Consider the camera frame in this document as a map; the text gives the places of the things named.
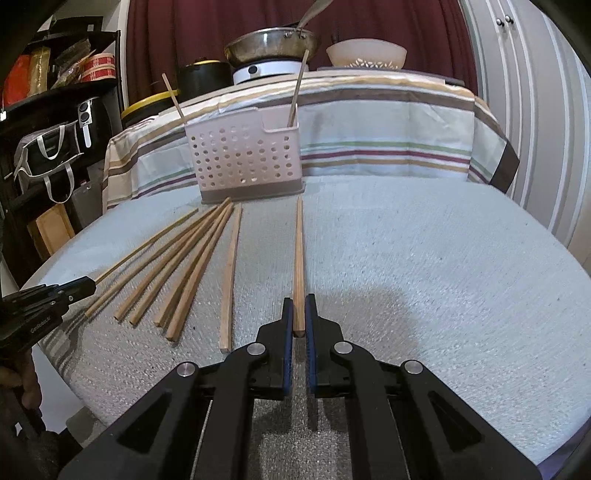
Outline black bag silver straps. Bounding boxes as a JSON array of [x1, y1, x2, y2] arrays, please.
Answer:
[[3, 120, 85, 205]]

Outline chopstick in holder right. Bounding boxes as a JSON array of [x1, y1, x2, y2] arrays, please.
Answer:
[[287, 49, 310, 128]]

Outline black shelf unit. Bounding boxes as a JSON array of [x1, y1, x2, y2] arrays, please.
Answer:
[[1, 17, 123, 286]]

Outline thin bamboo chopstick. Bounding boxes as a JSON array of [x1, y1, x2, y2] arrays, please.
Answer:
[[94, 208, 199, 285]]

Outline striped tablecloth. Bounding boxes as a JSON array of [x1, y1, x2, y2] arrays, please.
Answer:
[[101, 69, 520, 211]]

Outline wooden board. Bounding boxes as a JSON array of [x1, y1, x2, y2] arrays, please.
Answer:
[[27, 204, 75, 261]]

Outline wooden chopstick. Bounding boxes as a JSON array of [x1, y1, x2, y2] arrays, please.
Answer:
[[165, 203, 233, 343], [113, 205, 224, 321], [128, 197, 233, 327], [154, 198, 231, 327], [294, 197, 305, 337], [218, 205, 242, 354], [84, 208, 214, 319]]

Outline red white tape roll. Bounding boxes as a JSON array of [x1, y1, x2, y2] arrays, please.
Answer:
[[79, 53, 116, 83]]

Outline black silver appliance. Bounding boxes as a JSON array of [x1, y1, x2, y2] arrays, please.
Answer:
[[77, 98, 95, 150]]

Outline yellow rimmed black pan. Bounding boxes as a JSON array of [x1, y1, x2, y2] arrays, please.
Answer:
[[121, 92, 173, 129]]

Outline dark red curtain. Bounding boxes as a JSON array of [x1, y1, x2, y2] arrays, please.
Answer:
[[125, 0, 479, 106]]

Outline white electric hot plate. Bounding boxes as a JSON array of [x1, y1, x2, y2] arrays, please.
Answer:
[[232, 59, 301, 85]]

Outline orange packet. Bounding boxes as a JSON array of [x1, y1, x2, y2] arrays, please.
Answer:
[[2, 54, 31, 108]]

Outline chopstick in holder left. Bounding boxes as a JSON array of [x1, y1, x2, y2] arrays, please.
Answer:
[[161, 72, 187, 127]]

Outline chopstick in holder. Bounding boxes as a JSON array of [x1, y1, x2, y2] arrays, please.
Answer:
[[287, 49, 310, 128], [161, 72, 187, 127]]

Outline white cabinet doors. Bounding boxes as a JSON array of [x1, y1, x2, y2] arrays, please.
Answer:
[[461, 0, 590, 269]]

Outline person's left hand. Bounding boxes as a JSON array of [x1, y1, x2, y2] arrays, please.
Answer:
[[0, 349, 42, 410]]

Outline stainless steel frying pan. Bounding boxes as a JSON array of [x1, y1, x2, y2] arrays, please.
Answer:
[[223, 0, 332, 68]]

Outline cream colander bowl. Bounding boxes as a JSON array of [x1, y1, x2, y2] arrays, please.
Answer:
[[327, 38, 407, 70]]

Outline black pot yellow lid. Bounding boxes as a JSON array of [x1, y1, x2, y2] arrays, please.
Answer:
[[176, 60, 232, 102]]

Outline pink perforated utensil holder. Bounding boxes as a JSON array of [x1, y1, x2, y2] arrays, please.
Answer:
[[185, 105, 304, 204]]

